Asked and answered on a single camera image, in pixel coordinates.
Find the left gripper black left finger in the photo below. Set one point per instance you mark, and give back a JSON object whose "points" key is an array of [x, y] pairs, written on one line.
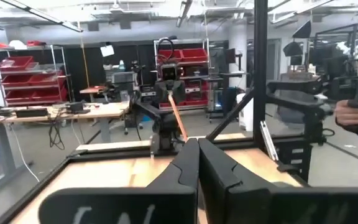
{"points": [[182, 168]]}

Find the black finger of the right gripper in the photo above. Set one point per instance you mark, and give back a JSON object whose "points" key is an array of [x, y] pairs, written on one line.
{"points": [[161, 93], [179, 93]]}

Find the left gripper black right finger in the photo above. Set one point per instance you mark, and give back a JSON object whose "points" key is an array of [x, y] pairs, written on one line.
{"points": [[217, 174]]}

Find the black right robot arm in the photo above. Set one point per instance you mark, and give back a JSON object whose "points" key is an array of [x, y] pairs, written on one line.
{"points": [[166, 124]]}

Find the grey equipment case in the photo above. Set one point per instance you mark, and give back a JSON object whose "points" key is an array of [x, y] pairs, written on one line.
{"points": [[123, 77]]}

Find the teal bottle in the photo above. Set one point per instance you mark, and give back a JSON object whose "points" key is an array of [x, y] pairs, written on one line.
{"points": [[122, 66]]}

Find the tall shelf with red bins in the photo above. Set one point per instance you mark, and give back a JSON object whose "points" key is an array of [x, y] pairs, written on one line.
{"points": [[194, 54]]}

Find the long wooden desk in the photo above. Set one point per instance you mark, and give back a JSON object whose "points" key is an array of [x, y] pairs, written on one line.
{"points": [[104, 110]]}

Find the small reddish work table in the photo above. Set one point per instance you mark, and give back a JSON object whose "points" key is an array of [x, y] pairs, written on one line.
{"points": [[92, 90]]}

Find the white paper sign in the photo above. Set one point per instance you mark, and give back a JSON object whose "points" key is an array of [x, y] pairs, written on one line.
{"points": [[107, 50]]}

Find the black monitor on stand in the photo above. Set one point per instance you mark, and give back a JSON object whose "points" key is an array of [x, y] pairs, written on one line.
{"points": [[230, 56]]}

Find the black power box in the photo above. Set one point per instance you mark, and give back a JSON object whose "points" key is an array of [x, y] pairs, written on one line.
{"points": [[76, 107]]}

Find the black table corner leg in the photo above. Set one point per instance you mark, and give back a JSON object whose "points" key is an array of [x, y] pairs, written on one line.
{"points": [[294, 155]]}

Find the black neighbouring robot station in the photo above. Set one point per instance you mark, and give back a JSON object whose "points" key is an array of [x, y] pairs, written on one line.
{"points": [[291, 87]]}

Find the flat black desk box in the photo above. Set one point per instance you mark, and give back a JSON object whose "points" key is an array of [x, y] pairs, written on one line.
{"points": [[31, 112]]}

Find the black rounded lamp shade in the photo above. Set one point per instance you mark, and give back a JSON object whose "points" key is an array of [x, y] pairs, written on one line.
{"points": [[292, 49]]}

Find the black triangular lamp shade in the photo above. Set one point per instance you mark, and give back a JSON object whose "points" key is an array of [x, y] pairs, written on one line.
{"points": [[303, 31]]}

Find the white helmet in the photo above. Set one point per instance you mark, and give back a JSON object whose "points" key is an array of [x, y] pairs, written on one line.
{"points": [[17, 44]]}

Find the person's hand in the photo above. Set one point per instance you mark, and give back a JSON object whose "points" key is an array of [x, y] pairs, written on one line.
{"points": [[350, 113]]}

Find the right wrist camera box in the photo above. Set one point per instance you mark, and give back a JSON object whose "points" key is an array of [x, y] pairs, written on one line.
{"points": [[169, 72]]}

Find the black diagonal frame brace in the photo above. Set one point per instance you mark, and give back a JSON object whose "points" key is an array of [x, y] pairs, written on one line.
{"points": [[228, 116]]}

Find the silver aluminium bracket strip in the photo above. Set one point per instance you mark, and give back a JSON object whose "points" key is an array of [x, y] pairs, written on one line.
{"points": [[269, 140]]}

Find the black frame post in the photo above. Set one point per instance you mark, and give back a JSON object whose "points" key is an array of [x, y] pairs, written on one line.
{"points": [[260, 71]]}

